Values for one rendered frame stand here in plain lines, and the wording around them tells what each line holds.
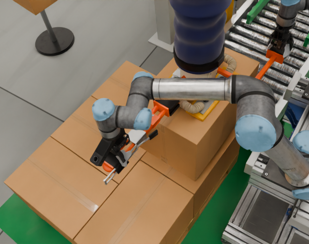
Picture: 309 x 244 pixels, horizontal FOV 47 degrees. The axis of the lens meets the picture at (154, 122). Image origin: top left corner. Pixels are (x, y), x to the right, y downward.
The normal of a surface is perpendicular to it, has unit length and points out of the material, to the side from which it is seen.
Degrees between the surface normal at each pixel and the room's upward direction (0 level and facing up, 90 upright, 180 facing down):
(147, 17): 0
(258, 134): 84
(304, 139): 8
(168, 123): 0
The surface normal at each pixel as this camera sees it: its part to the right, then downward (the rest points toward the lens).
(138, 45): -0.08, -0.55
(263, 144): -0.25, 0.75
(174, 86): -0.26, -0.16
